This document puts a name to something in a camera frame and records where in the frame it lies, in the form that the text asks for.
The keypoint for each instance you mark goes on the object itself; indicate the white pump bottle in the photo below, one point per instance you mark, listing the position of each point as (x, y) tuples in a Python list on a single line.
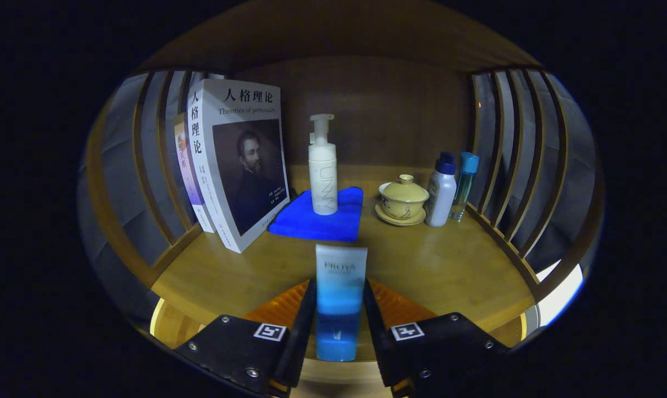
[(322, 177)]

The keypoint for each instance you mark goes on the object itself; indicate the brown wooden cabinet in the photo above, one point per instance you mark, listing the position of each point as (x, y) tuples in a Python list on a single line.
[(366, 110)]

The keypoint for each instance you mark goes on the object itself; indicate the wooden countertop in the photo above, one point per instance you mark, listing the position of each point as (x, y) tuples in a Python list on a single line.
[(433, 265)]

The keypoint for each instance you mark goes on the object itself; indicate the thin purple book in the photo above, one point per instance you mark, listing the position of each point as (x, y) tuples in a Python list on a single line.
[(187, 166)]

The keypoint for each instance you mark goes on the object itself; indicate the white bottle dark blue cap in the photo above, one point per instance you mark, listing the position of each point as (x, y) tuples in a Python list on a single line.
[(440, 193)]

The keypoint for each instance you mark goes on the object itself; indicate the yellow lidded tea bowl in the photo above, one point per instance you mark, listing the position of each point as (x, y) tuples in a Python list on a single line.
[(402, 199)]

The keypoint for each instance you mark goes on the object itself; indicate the clear teal bottle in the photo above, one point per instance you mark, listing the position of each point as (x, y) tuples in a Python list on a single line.
[(466, 177)]

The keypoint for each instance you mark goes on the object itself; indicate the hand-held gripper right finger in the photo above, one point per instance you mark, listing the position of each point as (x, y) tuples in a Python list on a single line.
[(375, 337)]

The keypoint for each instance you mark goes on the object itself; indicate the large white portrait book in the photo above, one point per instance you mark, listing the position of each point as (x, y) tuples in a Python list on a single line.
[(245, 166)]

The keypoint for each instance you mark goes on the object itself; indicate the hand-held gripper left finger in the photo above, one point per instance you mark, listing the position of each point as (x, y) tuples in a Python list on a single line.
[(303, 337)]

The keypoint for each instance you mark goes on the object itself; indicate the yellow saucer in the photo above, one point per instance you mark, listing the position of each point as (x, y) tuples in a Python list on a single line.
[(386, 217)]

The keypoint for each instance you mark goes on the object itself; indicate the folded blue cloth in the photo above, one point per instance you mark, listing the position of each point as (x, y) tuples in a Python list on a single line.
[(311, 226)]

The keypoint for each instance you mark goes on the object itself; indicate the blue white tube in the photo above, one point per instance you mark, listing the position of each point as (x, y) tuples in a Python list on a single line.
[(339, 298)]

